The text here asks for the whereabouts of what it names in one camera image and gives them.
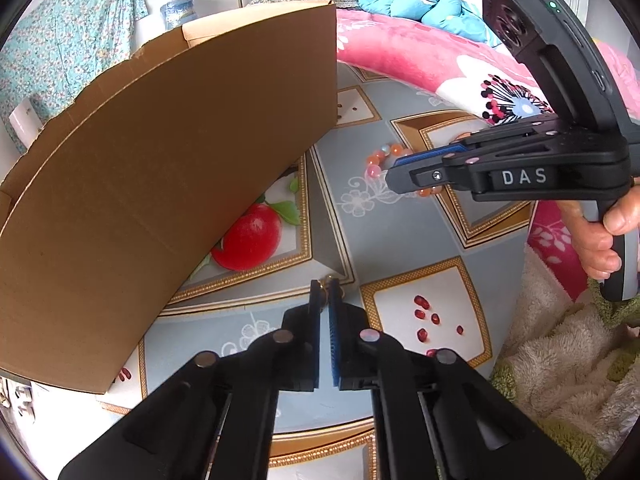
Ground pink bead bracelet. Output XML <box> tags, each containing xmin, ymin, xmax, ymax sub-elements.
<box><xmin>363</xmin><ymin>131</ymin><xmax>474</xmax><ymax>198</ymax></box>

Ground small gold earring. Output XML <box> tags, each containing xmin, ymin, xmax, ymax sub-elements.
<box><xmin>319</xmin><ymin>274</ymin><xmax>337</xmax><ymax>306</ymax></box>

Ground person's right hand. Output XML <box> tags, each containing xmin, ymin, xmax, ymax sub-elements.
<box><xmin>556</xmin><ymin>178</ymin><xmax>640</xmax><ymax>280</ymax></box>

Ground pink floral blanket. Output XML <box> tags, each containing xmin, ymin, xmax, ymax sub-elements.
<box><xmin>335</xmin><ymin>6</ymin><xmax>640</xmax><ymax>302</ymax></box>

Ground fruit-print tablecloth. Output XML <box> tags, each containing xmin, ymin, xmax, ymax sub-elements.
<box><xmin>22</xmin><ymin>56</ymin><xmax>535</xmax><ymax>479</ymax></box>

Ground cream fuzzy blanket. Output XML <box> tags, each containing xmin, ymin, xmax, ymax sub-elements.
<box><xmin>490</xmin><ymin>249</ymin><xmax>639</xmax><ymax>479</ymax></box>

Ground blue padded jacket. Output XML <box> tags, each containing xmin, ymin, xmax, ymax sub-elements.
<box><xmin>358</xmin><ymin>0</ymin><xmax>502</xmax><ymax>48</ymax></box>

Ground brown cardboard box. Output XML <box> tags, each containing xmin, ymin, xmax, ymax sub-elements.
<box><xmin>1</xmin><ymin>1</ymin><xmax>337</xmax><ymax>393</ymax></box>

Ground blue water bottle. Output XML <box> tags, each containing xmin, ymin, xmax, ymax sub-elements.
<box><xmin>160</xmin><ymin>0</ymin><xmax>198</xmax><ymax>30</ymax></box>

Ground pink rolled mat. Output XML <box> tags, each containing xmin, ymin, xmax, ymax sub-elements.
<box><xmin>9</xmin><ymin>98</ymin><xmax>43</xmax><ymax>148</ymax></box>

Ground turquoise floral wall cloth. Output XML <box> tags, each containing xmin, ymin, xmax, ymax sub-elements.
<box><xmin>1</xmin><ymin>0</ymin><xmax>148</xmax><ymax>153</ymax></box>

